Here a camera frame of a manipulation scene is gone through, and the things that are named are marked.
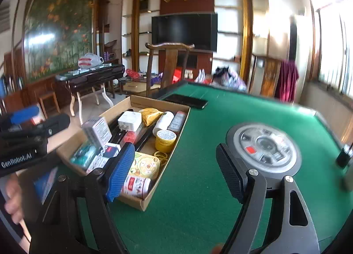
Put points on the clear packet red number candle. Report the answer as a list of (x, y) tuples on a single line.
[(129, 137)]

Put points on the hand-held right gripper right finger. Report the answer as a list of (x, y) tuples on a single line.
[(230, 171)]

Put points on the black smartphone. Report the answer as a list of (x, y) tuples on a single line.
[(187, 101)]

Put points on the dark wooden television cabinet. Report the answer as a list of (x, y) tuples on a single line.
[(201, 63)]

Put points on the large window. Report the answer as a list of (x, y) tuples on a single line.
[(331, 36)]

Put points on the yellow snack packet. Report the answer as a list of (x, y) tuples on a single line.
[(150, 116)]

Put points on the small black jar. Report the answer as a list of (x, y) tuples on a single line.
[(343, 156)]

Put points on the white bottle red label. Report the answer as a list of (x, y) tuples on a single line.
[(138, 186)]

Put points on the floral clothes pile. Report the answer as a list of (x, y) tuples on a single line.
[(229, 80)]

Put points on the white printed medicine box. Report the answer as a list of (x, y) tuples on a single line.
[(100, 130)]

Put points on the white charger plug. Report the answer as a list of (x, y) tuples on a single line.
[(129, 121)]

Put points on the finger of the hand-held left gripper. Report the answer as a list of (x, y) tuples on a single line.
[(56, 124), (24, 113)]

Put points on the low wooden coffee table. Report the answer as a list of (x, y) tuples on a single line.
[(138, 87)]

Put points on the blue white printed label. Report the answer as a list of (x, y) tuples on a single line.
[(45, 185)]

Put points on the white bottle green label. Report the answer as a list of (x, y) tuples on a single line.
[(164, 121)]

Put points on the floral wall painting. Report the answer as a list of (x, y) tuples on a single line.
[(60, 27)]

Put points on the small wooden stool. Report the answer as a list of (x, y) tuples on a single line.
[(48, 94)]

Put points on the person's left hand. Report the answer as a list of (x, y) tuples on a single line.
[(13, 201)]

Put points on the black flat television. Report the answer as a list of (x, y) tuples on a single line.
[(184, 30)]

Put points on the small red black box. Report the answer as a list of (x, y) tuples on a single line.
[(111, 151)]

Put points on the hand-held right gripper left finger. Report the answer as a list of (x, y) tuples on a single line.
[(121, 171)]

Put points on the dark wooden chair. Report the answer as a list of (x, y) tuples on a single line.
[(168, 63)]

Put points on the teal white tissue pack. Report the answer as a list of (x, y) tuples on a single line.
[(82, 154)]

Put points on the pink white plastic bag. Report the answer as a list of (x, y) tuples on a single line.
[(200, 77)]

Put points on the red plastic bag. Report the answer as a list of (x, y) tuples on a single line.
[(132, 74)]

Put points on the dark glossy console table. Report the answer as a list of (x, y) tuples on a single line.
[(93, 74)]

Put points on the white printed packet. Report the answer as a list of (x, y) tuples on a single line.
[(98, 164)]

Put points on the round table control panel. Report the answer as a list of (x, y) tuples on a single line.
[(264, 143)]

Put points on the cardboard box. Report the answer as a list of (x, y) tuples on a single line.
[(146, 203)]

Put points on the gold framed display shelf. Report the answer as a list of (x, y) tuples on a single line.
[(244, 22)]

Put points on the dark red cloth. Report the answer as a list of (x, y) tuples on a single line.
[(286, 80)]

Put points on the yellow rubber bands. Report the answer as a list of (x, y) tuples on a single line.
[(158, 154)]

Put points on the yellow round printed box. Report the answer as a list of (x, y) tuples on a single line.
[(146, 165)]

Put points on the white standing air conditioner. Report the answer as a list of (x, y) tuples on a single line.
[(293, 38)]

